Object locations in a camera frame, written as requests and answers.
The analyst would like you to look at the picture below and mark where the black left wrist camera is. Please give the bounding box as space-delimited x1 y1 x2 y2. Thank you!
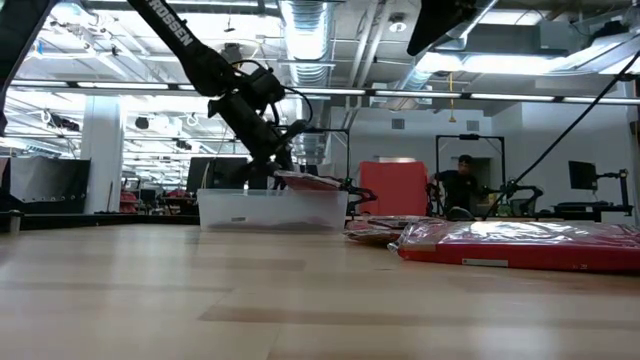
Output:
243 66 287 107

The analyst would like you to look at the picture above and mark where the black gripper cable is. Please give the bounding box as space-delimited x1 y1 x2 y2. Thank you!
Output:
232 58 315 127

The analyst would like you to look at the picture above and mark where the black diagonal cable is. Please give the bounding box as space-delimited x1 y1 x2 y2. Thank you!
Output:
482 63 640 221

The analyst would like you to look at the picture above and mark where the long ceiling light bar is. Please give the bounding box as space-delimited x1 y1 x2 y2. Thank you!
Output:
9 78 640 106

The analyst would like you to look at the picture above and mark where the white pillar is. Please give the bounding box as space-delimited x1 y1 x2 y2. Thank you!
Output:
82 94 126 215

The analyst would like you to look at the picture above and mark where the red upright panel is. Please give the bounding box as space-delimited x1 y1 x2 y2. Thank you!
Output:
358 160 430 217

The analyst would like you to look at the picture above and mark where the black metal frame stand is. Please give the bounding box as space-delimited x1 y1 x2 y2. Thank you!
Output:
299 127 351 191
434 133 506 216

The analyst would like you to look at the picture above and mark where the silver ventilation duct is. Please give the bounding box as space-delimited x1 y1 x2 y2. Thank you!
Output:
278 0 335 151

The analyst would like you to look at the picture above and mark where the black computer monitor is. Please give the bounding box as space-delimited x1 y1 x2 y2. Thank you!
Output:
186 156 250 194

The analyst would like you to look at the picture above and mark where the person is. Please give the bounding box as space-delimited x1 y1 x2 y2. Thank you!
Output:
429 153 494 221

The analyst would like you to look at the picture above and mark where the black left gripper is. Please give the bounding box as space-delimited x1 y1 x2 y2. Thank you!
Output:
207 92 312 191

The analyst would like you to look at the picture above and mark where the yellow hanging cord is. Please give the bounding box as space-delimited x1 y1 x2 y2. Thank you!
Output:
446 72 458 124

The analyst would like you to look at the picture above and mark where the clear plastic bin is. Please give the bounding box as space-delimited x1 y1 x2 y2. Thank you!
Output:
196 188 350 234

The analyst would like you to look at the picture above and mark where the black fabric panel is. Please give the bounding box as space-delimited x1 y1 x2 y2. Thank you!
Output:
0 156 92 214

